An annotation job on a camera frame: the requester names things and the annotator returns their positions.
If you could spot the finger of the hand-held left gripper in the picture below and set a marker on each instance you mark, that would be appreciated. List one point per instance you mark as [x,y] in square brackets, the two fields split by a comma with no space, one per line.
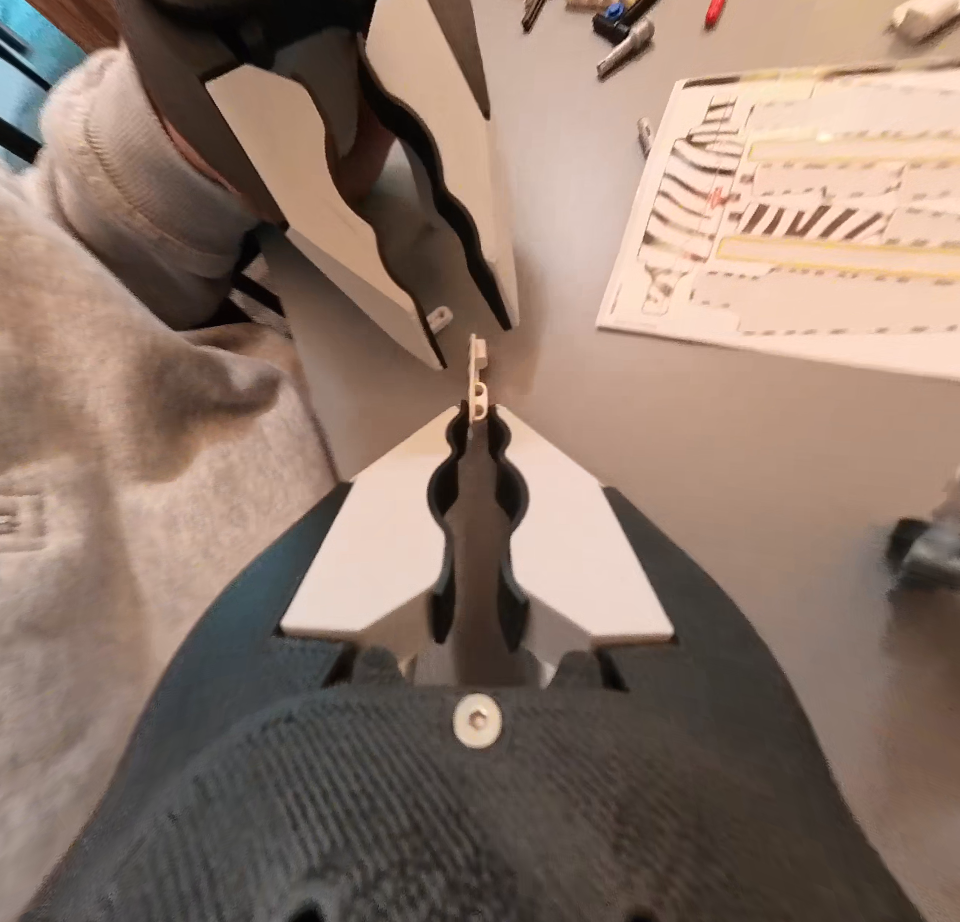
[450,127]
[300,180]

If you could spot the small white lego connector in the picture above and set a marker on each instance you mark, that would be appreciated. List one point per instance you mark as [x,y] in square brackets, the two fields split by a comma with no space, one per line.
[441,317]

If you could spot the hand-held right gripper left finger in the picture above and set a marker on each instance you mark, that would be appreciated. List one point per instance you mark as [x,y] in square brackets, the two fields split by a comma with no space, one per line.
[360,555]

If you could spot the person's left forearm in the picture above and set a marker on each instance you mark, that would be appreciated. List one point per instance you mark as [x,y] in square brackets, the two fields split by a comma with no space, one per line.
[135,187]

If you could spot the person's grey sweatshirt torso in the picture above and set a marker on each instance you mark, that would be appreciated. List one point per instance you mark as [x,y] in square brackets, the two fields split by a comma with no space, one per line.
[112,562]

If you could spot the small white lego piece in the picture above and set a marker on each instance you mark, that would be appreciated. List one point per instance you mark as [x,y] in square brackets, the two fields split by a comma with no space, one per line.
[478,393]

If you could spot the person's left hand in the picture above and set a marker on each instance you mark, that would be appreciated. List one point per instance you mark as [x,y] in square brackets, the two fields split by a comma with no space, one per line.
[367,169]

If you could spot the grey lego pin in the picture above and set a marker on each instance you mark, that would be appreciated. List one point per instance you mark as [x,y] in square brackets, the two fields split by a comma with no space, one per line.
[645,136]

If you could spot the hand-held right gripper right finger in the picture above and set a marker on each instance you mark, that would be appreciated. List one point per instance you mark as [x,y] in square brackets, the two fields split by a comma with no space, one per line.
[592,562]

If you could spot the partly built lego model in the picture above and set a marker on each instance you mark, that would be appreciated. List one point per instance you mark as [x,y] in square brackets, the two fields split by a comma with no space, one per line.
[926,547]

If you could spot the zebra striped sticker sheet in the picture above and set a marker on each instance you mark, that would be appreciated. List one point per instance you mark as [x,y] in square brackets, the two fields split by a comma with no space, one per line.
[825,300]

